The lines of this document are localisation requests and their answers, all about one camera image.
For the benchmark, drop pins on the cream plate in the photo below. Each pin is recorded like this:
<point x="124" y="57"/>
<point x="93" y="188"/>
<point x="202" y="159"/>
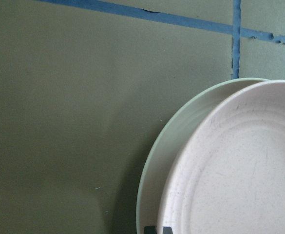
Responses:
<point x="170" y="140"/>

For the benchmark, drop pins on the pink plate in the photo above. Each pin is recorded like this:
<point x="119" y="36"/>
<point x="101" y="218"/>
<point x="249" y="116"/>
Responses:
<point x="230" y="176"/>

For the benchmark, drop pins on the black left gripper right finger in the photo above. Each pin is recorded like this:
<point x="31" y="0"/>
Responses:
<point x="167" y="230"/>

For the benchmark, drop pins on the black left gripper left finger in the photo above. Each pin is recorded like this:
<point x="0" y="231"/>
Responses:
<point x="150" y="230"/>

